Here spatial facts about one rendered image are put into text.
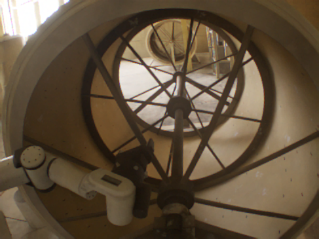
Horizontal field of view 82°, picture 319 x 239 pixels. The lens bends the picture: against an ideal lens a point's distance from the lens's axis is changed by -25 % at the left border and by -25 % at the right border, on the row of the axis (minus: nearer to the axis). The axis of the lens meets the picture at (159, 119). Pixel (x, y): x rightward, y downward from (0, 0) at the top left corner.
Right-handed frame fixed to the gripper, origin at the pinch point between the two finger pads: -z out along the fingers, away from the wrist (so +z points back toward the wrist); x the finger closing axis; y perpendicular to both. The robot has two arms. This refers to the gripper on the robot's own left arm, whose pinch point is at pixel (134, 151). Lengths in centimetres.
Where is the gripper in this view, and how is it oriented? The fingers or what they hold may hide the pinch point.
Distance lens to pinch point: 73.5
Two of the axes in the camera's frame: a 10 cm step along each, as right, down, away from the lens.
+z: -0.8, 4.1, -9.1
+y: 4.4, 8.3, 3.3
